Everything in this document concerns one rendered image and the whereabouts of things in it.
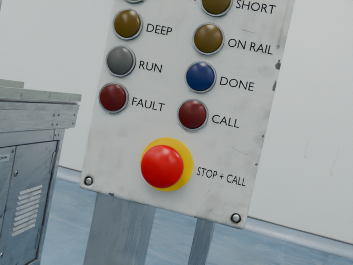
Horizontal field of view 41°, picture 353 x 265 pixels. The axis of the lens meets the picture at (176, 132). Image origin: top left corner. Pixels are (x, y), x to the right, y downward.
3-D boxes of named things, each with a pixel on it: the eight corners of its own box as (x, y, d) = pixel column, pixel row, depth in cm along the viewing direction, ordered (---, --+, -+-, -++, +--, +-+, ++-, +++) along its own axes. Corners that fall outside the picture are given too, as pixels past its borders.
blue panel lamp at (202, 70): (210, 93, 44) (217, 64, 44) (182, 88, 44) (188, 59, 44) (211, 94, 45) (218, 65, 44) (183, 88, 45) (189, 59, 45)
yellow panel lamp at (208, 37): (219, 55, 44) (225, 25, 43) (189, 50, 44) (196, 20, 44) (219, 56, 44) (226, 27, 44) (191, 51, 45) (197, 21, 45)
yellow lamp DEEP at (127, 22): (136, 40, 45) (142, 10, 45) (109, 34, 46) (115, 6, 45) (138, 41, 46) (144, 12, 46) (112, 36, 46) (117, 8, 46)
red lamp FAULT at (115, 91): (122, 114, 46) (127, 85, 45) (95, 108, 46) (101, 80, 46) (124, 114, 46) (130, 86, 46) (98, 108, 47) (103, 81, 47)
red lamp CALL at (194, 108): (203, 132, 44) (209, 102, 44) (174, 125, 45) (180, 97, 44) (204, 131, 45) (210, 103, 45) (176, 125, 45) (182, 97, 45)
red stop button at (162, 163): (176, 194, 43) (185, 151, 42) (134, 183, 43) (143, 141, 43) (185, 186, 47) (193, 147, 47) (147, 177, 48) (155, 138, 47)
